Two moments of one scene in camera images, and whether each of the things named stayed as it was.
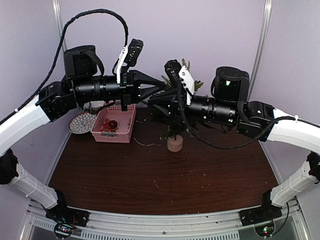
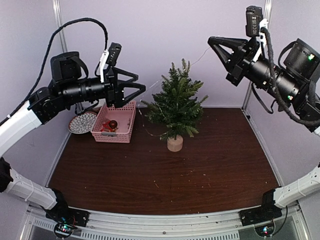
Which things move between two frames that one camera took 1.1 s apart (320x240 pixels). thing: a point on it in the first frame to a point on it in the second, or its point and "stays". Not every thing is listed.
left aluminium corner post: [58, 12] stays
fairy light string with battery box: [140, 144] to [149, 88]
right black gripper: [169, 99] to [236, 70]
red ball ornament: [113, 124] stays
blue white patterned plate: [81, 122] stays
